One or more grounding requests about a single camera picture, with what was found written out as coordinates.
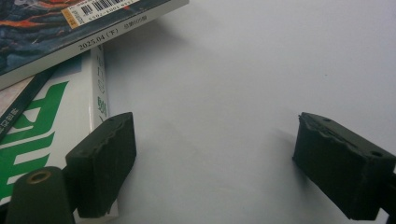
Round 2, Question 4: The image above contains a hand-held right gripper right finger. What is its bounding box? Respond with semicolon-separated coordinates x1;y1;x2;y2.
292;111;396;222

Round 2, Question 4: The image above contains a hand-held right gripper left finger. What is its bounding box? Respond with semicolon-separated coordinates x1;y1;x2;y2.
64;111;138;219

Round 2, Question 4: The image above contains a white magazine green title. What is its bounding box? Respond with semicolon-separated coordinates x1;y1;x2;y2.
0;45;120;224

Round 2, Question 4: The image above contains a dark blue illustrated magazine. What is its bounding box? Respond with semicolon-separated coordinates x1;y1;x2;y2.
0;0;191;91

